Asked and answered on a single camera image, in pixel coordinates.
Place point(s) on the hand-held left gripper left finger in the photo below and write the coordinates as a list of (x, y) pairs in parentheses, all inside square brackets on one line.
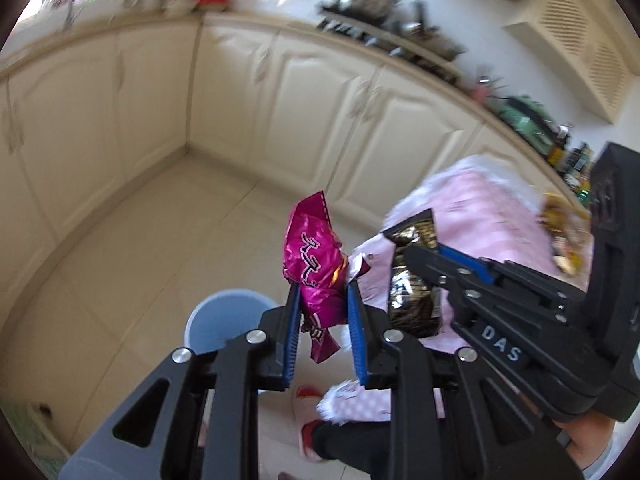
[(292, 332)]

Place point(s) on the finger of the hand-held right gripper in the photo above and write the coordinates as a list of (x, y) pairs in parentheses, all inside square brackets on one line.
[(470, 266), (425, 266)]

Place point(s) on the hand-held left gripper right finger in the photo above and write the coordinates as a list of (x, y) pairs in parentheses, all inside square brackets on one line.
[(357, 332)]

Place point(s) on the black gold snack wrapper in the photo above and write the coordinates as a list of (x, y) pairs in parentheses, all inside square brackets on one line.
[(412, 305)]

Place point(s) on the blue plastic bin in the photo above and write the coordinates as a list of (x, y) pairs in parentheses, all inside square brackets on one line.
[(220, 310)]

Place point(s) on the magenta snack wrapper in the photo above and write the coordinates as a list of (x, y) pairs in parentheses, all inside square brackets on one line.
[(310, 250)]

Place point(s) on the person's right forearm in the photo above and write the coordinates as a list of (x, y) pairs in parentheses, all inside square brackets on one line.
[(592, 440)]

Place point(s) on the pink checked tablecloth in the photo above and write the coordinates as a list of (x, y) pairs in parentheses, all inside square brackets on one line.
[(480, 210)]

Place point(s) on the red pink slipper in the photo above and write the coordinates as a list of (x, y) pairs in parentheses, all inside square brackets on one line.
[(307, 410)]

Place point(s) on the pile of snack packets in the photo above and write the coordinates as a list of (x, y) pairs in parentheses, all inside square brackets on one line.
[(565, 235)]

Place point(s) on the person's leg in black trousers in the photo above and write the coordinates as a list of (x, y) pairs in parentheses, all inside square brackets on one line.
[(360, 452)]

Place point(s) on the row of dark bottles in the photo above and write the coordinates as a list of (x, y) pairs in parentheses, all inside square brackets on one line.
[(575, 160)]

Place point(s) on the green kitchen appliance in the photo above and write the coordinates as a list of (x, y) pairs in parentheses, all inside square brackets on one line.
[(525, 120)]

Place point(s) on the cream kitchen cabinets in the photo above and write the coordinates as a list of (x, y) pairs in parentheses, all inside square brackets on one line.
[(310, 110)]

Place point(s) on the black gas stove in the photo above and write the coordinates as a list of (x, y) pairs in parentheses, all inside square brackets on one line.
[(390, 37)]

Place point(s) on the black door stopper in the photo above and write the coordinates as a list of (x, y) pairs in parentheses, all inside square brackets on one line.
[(47, 410)]

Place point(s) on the red kitchen item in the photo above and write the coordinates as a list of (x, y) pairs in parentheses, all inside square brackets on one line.
[(212, 0)]

